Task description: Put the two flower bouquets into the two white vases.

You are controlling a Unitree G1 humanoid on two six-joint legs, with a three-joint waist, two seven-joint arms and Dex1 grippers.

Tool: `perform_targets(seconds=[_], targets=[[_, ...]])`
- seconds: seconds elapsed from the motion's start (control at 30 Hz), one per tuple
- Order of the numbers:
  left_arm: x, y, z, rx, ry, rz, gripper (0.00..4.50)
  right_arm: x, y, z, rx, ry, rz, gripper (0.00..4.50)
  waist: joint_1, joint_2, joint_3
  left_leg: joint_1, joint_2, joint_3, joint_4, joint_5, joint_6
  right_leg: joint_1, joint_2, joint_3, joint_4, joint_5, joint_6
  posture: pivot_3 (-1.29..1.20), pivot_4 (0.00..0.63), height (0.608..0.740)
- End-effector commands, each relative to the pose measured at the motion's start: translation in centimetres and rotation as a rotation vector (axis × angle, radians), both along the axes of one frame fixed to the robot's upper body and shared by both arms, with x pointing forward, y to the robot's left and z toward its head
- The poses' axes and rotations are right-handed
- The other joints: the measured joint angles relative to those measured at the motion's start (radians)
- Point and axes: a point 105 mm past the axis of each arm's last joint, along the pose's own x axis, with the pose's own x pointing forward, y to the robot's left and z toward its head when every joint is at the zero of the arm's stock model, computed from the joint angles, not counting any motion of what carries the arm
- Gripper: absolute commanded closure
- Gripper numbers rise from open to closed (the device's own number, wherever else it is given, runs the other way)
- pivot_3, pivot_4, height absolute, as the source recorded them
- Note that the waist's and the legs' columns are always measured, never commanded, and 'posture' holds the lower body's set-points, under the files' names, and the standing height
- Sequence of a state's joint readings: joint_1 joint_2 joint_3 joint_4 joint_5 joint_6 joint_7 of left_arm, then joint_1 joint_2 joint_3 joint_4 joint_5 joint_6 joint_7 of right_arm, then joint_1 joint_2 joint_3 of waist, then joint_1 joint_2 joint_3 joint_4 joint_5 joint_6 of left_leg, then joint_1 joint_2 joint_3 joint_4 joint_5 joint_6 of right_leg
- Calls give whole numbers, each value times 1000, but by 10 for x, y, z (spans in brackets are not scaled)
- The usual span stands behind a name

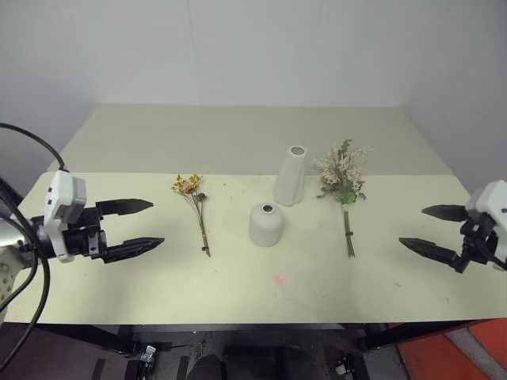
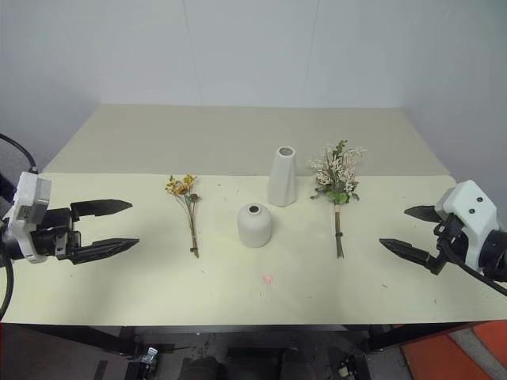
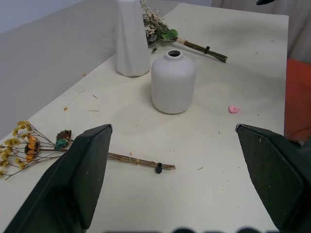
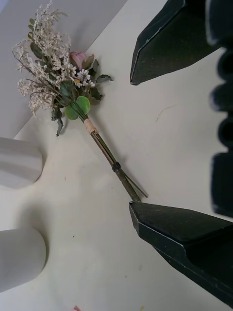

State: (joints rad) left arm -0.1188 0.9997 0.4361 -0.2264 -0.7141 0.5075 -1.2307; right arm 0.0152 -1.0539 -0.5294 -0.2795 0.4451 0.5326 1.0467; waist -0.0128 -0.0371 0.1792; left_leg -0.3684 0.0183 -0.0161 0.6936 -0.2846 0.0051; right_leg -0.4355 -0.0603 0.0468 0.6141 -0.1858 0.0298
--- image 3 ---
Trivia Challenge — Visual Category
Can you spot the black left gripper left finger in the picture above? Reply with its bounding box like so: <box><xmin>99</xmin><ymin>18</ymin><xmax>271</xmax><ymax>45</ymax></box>
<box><xmin>3</xmin><ymin>123</ymin><xmax>113</xmax><ymax>233</ymax></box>

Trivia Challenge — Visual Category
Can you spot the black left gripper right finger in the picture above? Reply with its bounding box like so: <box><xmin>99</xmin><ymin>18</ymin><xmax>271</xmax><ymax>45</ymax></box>
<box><xmin>235</xmin><ymin>123</ymin><xmax>311</xmax><ymax>233</ymax></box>

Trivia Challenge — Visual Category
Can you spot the short round white vase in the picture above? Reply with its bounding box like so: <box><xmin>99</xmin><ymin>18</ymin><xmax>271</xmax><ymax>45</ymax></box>
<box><xmin>151</xmin><ymin>50</ymin><xmax>196</xmax><ymax>115</ymax></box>

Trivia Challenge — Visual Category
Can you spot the tall faceted white vase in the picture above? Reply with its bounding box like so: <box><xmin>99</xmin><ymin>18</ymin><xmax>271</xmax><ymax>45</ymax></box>
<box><xmin>116</xmin><ymin>0</ymin><xmax>151</xmax><ymax>78</ymax></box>

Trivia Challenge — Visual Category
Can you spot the yellow orange dried flower bouquet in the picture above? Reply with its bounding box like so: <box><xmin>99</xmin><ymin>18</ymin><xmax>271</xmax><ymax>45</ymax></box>
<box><xmin>0</xmin><ymin>120</ymin><xmax>176</xmax><ymax>181</ymax></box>

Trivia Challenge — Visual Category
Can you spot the dried white green bouquet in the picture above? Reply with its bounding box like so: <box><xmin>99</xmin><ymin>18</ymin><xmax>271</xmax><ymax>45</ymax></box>
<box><xmin>140</xmin><ymin>0</ymin><xmax>228</xmax><ymax>64</ymax></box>

